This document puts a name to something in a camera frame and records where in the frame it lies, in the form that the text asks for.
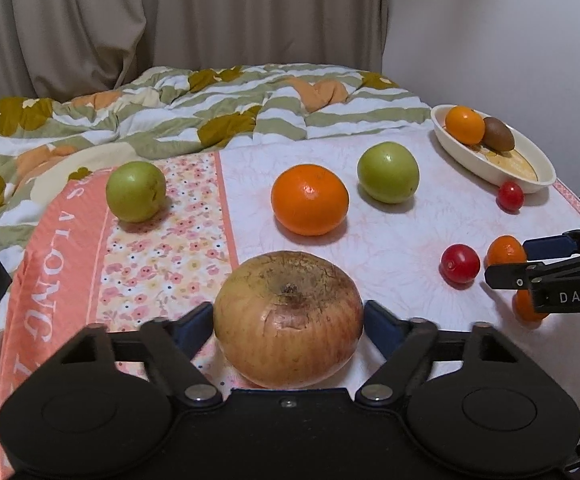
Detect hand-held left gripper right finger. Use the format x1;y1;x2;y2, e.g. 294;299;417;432
355;300;521;404

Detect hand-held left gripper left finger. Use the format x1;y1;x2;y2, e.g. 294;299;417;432
60;302;223;406

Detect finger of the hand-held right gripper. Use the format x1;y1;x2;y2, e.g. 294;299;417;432
484;247;580;292
522;220;580;262

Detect small mandarin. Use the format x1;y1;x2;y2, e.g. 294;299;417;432
486;235;528;267
513;288;551;323

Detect red cherry tomato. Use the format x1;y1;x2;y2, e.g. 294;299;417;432
497;181;525;212
441;244;482;286

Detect cream oval bowl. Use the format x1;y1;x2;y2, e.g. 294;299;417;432
430;104;557;195

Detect large brownish apple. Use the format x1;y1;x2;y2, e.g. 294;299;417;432
213;250;365;389

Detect large orange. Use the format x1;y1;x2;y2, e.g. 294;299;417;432
271;164;350;237

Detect green apple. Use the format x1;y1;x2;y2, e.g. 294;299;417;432
357;142;419;205
106;161;167;223

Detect pink floral cloth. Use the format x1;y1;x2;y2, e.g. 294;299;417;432
0;125;580;480

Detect brown kiwi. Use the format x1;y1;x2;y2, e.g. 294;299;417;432
482;116;515;152

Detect medium orange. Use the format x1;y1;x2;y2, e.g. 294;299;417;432
444;105;486;145

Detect green striped floral quilt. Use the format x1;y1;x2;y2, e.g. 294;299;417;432
0;63;433;266

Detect beige curtain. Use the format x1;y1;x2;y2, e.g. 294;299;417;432
0;0;391;133

